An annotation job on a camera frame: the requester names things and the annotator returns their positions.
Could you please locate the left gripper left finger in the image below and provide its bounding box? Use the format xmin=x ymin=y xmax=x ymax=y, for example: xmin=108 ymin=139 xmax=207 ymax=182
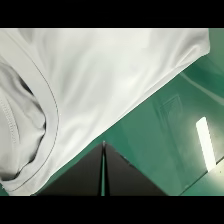
xmin=37 ymin=141 xmax=105 ymax=197

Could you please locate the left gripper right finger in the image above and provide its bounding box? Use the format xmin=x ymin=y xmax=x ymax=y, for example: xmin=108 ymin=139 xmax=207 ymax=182
xmin=103 ymin=141 xmax=168 ymax=197

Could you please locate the white T-shirt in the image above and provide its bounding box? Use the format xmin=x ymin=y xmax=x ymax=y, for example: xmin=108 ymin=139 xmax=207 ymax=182
xmin=0 ymin=27 xmax=212 ymax=196

